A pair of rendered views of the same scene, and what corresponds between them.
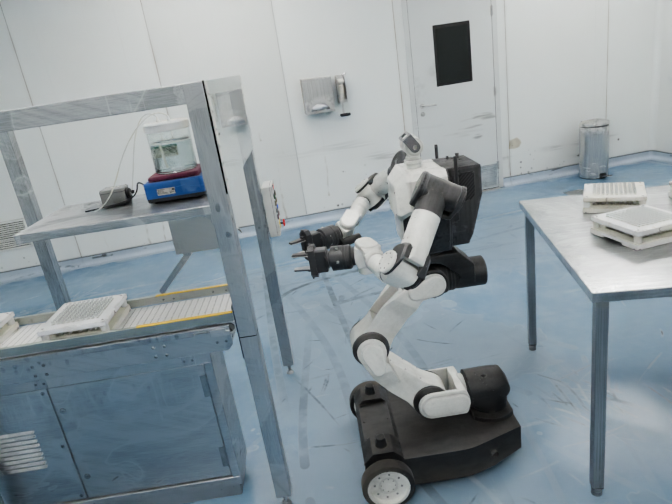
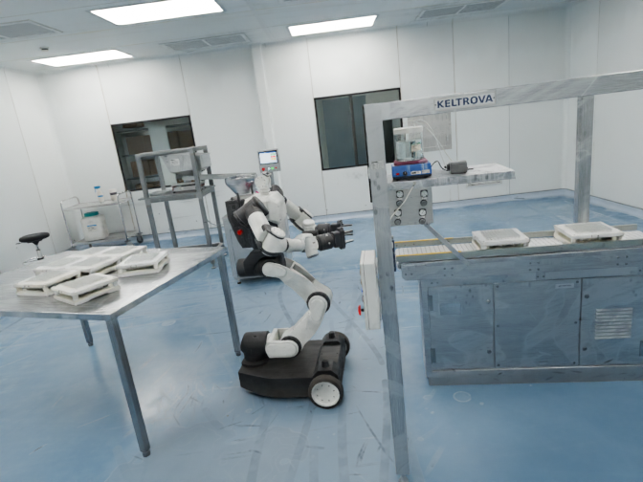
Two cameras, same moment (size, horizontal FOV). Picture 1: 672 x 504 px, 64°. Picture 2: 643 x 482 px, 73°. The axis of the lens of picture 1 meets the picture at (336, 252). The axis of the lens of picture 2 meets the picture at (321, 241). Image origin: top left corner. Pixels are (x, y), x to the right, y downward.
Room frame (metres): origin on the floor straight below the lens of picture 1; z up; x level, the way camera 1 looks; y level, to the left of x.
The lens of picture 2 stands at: (4.27, 0.41, 1.56)
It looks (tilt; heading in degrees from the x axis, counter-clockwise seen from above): 15 degrees down; 190
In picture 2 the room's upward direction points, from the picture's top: 7 degrees counter-clockwise
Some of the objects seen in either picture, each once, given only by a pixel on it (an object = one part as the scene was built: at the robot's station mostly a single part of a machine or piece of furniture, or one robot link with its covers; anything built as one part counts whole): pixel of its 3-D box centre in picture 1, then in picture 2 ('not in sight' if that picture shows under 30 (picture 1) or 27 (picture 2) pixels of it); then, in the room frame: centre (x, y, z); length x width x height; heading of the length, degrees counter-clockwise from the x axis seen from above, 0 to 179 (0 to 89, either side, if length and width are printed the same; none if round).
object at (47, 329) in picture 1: (84, 313); (498, 236); (1.86, 0.96, 0.87); 0.25 x 0.24 x 0.02; 91
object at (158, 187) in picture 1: (180, 182); (410, 168); (1.91, 0.51, 1.29); 0.21 x 0.20 x 0.09; 1
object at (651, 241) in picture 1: (640, 231); (144, 267); (1.90, -1.15, 0.84); 0.24 x 0.24 x 0.02; 11
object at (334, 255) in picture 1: (326, 259); (332, 230); (1.80, 0.04, 0.96); 0.12 x 0.10 x 0.13; 82
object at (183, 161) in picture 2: not in sight; (201, 208); (-0.70, -1.94, 0.75); 1.43 x 1.06 x 1.50; 98
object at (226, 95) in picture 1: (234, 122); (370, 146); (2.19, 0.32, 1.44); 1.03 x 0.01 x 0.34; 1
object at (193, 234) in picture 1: (201, 221); (410, 204); (1.99, 0.49, 1.11); 0.22 x 0.11 x 0.20; 91
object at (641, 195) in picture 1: (613, 191); (84, 283); (2.29, -1.27, 0.89); 0.25 x 0.24 x 0.02; 152
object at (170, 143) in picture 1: (170, 143); (409, 142); (1.90, 0.51, 1.43); 0.15 x 0.15 x 0.19
